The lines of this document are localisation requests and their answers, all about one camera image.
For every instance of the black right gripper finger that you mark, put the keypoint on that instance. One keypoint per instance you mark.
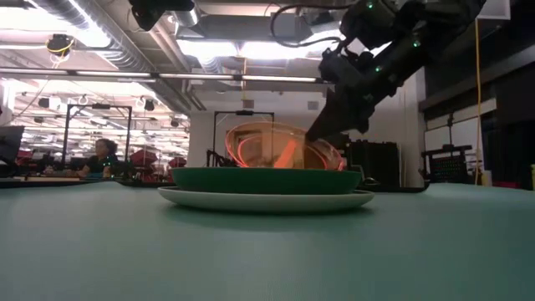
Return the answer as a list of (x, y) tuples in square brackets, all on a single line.
[(353, 115), (328, 119)]

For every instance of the dark green plate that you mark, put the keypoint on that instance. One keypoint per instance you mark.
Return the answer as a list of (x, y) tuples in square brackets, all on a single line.
[(267, 180)]

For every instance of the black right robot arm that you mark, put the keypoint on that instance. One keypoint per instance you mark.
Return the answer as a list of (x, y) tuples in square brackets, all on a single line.
[(439, 25)]

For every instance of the background black robot arm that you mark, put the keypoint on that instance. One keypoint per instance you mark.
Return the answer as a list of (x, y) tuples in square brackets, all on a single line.
[(217, 159)]

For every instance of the black cabinet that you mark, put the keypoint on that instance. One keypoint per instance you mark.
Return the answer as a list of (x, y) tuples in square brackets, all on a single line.
[(376, 163)]

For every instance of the long ceiling light strip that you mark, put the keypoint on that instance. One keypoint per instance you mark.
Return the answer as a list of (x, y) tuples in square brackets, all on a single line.
[(276, 78)]

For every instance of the grey ceiling air unit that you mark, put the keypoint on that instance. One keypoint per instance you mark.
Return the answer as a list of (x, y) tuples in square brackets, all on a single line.
[(288, 27)]

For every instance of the large white plate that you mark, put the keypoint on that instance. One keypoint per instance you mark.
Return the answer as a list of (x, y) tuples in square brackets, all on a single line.
[(267, 202)]

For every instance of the black perforated cart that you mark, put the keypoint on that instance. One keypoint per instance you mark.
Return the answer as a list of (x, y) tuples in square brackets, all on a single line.
[(449, 169)]

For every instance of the red chair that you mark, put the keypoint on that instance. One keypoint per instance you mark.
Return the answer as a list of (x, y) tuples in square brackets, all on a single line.
[(144, 158)]

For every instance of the person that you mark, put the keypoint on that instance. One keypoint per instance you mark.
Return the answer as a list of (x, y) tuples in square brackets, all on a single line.
[(100, 161)]

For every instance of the white ceiling box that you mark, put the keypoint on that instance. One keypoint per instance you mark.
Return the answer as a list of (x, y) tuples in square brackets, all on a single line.
[(497, 9)]

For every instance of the dark background monitor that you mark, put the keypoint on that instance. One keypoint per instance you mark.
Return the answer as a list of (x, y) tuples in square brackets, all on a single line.
[(10, 142)]

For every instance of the dark background desk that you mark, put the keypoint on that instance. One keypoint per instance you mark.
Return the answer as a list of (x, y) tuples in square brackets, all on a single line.
[(42, 182)]

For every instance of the silver corrugated ceiling duct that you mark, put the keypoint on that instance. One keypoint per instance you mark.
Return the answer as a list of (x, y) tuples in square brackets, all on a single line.
[(117, 50)]

